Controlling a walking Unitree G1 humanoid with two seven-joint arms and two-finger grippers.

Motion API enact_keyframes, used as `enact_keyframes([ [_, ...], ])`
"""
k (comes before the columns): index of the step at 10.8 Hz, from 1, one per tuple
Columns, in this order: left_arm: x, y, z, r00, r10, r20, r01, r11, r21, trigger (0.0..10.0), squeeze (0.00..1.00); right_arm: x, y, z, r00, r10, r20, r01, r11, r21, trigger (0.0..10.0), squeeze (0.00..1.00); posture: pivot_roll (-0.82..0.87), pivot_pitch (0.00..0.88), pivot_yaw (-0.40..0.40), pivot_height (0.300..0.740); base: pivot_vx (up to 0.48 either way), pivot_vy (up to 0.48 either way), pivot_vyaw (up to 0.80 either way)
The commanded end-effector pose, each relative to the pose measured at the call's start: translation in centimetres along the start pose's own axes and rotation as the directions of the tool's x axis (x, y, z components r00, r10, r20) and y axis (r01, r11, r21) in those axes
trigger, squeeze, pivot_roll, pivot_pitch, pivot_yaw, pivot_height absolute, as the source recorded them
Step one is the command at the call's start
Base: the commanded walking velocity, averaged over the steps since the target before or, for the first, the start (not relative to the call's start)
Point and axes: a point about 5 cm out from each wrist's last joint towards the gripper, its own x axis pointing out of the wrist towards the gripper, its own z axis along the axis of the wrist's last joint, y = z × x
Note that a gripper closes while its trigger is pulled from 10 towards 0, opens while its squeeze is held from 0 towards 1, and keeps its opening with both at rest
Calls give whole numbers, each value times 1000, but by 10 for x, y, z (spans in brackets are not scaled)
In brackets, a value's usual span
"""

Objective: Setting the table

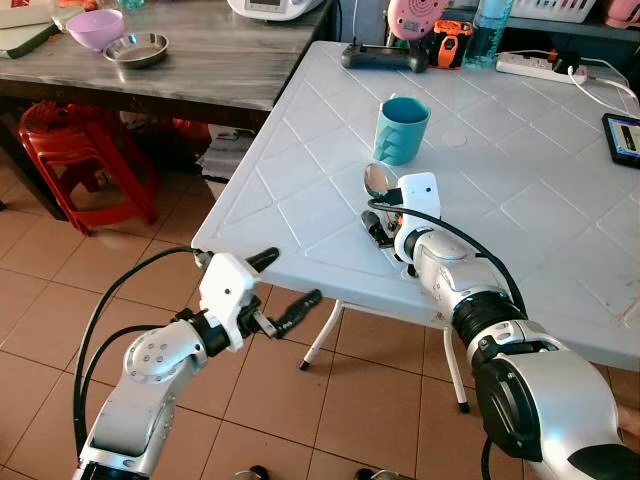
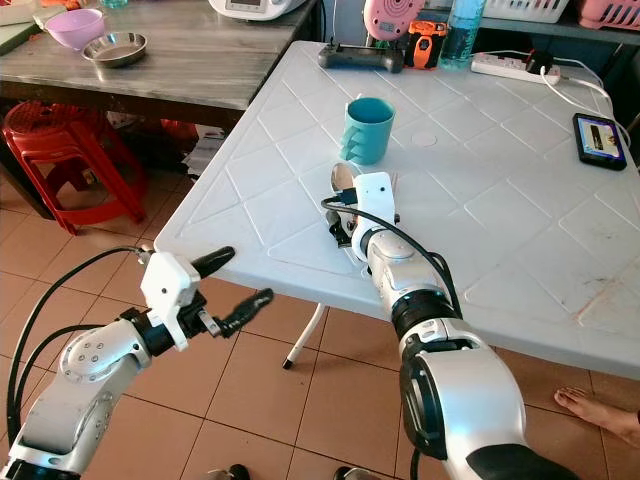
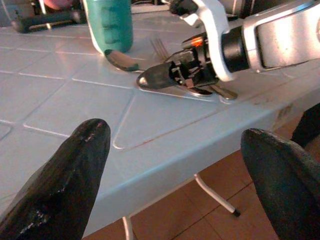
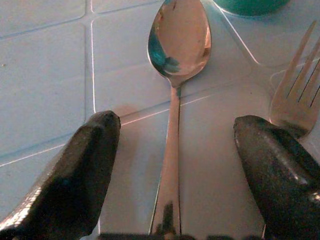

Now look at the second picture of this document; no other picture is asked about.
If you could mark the black plug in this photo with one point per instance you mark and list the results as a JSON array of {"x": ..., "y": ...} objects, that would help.
[{"x": 543, "y": 65}]

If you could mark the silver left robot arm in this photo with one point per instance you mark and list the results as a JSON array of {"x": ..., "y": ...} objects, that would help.
[{"x": 90, "y": 385}]

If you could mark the purple plastic bowl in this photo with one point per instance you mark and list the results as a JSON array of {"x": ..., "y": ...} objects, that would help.
[{"x": 76, "y": 28}]

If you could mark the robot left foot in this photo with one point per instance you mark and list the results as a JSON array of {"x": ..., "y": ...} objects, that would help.
[{"x": 228, "y": 473}]

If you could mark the white box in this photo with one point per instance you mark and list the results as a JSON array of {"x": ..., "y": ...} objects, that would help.
[{"x": 203, "y": 150}]

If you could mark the person's bare foot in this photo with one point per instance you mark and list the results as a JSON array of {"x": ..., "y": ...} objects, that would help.
[{"x": 600, "y": 415}]

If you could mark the white power strip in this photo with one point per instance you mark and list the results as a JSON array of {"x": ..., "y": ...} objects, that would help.
[{"x": 500, "y": 67}]

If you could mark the orange and black device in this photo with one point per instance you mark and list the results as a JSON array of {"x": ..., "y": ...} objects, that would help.
[{"x": 426, "y": 45}]

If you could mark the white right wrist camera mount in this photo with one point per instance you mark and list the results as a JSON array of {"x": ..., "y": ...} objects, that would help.
[{"x": 375, "y": 198}]

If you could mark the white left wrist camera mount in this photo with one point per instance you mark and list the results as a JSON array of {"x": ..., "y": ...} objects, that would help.
[{"x": 168, "y": 285}]

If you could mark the steel bowl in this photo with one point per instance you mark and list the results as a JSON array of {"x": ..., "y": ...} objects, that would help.
[{"x": 116, "y": 50}]

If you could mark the black smartphone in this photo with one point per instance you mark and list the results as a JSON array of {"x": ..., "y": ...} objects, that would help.
[{"x": 600, "y": 141}]

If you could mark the white kitchen appliance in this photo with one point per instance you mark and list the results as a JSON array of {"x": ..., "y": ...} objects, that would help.
[{"x": 257, "y": 8}]

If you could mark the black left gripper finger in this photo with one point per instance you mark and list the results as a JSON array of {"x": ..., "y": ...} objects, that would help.
[
  {"x": 248, "y": 310},
  {"x": 215, "y": 260}
]

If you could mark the blue plastic bottle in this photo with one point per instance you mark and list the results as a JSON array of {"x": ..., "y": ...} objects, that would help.
[{"x": 462, "y": 35}]

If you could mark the black handheld controller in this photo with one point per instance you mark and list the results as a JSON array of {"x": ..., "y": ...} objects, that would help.
[{"x": 361, "y": 58}]

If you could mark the white plastic basket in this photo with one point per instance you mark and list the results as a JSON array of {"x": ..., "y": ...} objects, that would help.
[{"x": 528, "y": 9}]

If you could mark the green tray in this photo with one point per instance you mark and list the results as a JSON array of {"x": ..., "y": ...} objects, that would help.
[{"x": 15, "y": 38}]

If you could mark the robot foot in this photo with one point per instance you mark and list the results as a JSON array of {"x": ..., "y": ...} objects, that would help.
[
  {"x": 357, "y": 473},
  {"x": 228, "y": 473}
]

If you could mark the white table leg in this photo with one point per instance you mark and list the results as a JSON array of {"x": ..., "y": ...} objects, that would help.
[{"x": 305, "y": 335}]

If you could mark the red plastic stool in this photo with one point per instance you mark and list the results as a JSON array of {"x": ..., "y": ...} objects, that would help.
[{"x": 65, "y": 150}]

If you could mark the pink plastic basket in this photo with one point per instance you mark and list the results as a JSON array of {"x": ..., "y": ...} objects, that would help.
[{"x": 610, "y": 13}]

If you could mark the pink round appliance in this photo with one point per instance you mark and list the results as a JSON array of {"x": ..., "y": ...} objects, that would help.
[{"x": 394, "y": 18}]

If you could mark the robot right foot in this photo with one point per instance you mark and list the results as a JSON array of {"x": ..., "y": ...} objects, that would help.
[{"x": 357, "y": 473}]

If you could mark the steel spoon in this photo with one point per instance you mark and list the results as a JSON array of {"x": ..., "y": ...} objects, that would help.
[{"x": 343, "y": 177}]

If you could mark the teal plastic cup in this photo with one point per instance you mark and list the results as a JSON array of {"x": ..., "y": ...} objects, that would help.
[{"x": 368, "y": 132}]

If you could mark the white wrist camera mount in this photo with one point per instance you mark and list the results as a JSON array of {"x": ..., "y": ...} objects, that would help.
[
  {"x": 375, "y": 198},
  {"x": 168, "y": 285}
]

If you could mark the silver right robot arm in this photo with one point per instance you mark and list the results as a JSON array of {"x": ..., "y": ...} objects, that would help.
[{"x": 460, "y": 390}]

